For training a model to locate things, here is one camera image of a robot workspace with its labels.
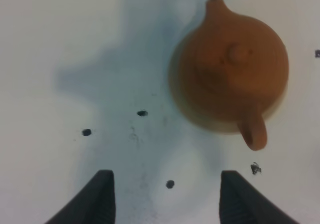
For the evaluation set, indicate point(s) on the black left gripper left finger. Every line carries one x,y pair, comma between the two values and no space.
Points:
95,203

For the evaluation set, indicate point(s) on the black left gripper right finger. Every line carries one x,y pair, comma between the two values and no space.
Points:
240,202

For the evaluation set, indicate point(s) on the brown clay teapot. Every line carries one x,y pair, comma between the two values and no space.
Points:
233,68

